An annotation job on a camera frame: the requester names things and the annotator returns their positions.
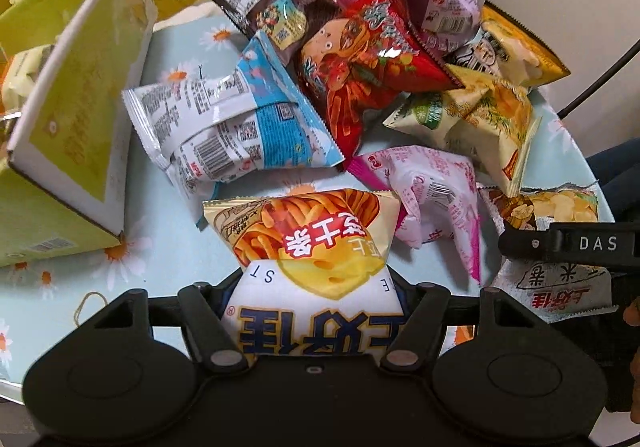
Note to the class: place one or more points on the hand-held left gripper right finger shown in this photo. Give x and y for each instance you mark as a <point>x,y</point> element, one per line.
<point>422,309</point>

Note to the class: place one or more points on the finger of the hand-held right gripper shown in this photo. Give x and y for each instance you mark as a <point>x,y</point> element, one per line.
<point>530,242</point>

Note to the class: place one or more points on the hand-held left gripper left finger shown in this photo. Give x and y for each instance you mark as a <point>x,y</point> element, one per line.
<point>200,309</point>

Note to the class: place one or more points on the potato chip print snack bag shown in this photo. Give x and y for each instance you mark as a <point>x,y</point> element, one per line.
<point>550,207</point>

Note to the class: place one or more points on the white and pink snack bag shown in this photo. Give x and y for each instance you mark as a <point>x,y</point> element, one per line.
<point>430,197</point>

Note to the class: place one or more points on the yellow cheese stick snack bag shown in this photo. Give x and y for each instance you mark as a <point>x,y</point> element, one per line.
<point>305,247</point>

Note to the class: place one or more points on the pale yellow snack bag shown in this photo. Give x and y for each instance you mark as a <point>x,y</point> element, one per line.
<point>480,122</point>

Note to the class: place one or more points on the blue and white snack bag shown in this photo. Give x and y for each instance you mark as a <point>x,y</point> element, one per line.
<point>240,127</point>

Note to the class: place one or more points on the yellow black-striped chip bag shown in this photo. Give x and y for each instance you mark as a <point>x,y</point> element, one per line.
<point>520,52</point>

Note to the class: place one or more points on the green cardboard box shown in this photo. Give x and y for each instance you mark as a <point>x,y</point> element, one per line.
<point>75,127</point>

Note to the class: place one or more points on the red cartoon snack bag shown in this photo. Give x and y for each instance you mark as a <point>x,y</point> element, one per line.
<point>365,72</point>

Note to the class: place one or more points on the purple snack bag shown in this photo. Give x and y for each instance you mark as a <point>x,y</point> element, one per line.
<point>445,12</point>

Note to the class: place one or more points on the person's right hand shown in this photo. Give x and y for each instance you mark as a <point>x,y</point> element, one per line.
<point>635,377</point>

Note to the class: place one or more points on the floral light blue tablecloth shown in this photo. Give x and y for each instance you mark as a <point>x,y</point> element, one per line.
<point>170,252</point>

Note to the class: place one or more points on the person's dark trousers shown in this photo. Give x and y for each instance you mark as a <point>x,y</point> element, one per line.
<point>620,172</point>

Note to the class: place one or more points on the dark brown snack bag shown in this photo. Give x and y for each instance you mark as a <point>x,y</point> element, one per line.
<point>280,12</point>

